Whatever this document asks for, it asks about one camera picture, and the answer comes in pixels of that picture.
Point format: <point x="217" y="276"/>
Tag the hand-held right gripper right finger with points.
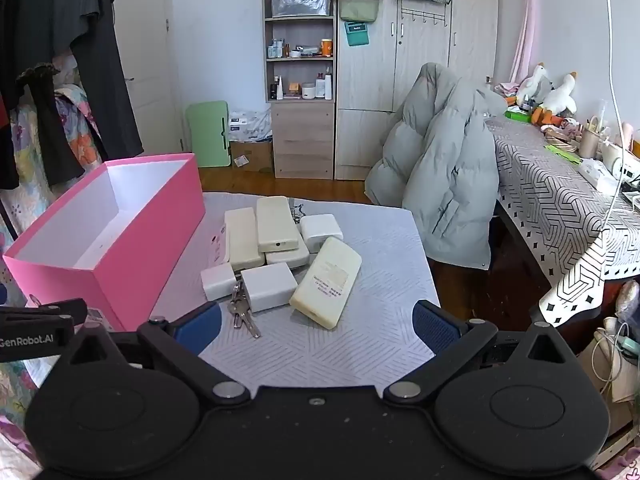
<point x="434" y="329"/>

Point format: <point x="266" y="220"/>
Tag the red hanging cloth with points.
<point x="2" y="110"/>

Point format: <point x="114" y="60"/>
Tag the black-and-white patterned tablecloth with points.
<point x="545" y="200"/>

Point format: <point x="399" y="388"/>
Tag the white desk appliance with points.
<point x="617" y="160"/>

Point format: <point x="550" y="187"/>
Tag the green folding table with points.
<point x="207" y="132"/>

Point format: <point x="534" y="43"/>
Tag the light wooden bookshelf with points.
<point x="302" y="135"/>

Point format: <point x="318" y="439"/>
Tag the grey-green puffer jacket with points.
<point x="435" y="170"/>

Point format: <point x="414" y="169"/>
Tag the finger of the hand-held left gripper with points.
<point x="50" y="311"/>

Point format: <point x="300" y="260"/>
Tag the white door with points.
<point x="145" y="50"/>

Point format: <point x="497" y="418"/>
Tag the orange bottle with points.
<point x="326" y="48"/>

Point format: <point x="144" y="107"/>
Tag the white tissue box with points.
<point x="597" y="176"/>

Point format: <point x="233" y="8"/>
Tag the dark grey hanging shirt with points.
<point x="85" y="35"/>

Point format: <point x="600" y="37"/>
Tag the large cream remote control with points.
<point x="320" y="302"/>

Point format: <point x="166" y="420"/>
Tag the pink cardboard box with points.
<point x="150" y="260"/>

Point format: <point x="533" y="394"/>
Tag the white power adapter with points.
<point x="217" y="282"/>
<point x="267" y="285"/>
<point x="321" y="230"/>

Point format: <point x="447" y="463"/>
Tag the white bottle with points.
<point x="328" y="84"/>

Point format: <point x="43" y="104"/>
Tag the beige brush cup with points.
<point x="590" y="142"/>

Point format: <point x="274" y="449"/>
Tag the green pouch bag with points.
<point x="358" y="8"/>

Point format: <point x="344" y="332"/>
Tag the brown cardboard box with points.
<point x="255" y="156"/>

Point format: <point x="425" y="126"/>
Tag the pink curtain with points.
<point x="527" y="20"/>

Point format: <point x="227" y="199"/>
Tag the black hanging garment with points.
<point x="50" y="125"/>

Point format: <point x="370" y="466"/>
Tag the white paper card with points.
<point x="218" y="247"/>

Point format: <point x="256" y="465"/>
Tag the white goose plush toy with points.
<point x="534" y="85"/>
<point x="561" y="94"/>

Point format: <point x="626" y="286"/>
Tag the light wooden wardrobe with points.
<point x="370" y="85"/>

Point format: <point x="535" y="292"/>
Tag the white jar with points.
<point x="308" y="91"/>

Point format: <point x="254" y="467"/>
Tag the clear plastic storage bag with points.
<point x="300" y="2"/>

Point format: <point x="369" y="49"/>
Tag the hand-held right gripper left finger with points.
<point x="200" y="329"/>

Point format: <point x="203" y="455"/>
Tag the metal key bunch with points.
<point x="241" y="311"/>

